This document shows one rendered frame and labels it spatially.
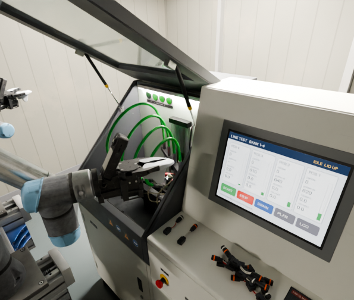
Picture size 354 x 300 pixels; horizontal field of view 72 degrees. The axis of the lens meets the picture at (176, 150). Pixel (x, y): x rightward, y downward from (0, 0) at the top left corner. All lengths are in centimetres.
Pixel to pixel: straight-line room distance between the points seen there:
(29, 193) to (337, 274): 90
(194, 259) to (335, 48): 233
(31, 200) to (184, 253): 62
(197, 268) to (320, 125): 64
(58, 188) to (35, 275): 48
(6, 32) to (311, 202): 283
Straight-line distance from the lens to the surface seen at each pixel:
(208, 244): 107
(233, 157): 96
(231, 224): 105
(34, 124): 315
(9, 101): 162
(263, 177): 92
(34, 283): 103
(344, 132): 83
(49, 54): 311
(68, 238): 70
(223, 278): 98
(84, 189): 61
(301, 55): 291
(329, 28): 284
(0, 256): 95
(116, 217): 127
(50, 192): 62
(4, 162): 74
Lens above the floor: 179
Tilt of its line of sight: 28 degrees down
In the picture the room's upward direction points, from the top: 2 degrees counter-clockwise
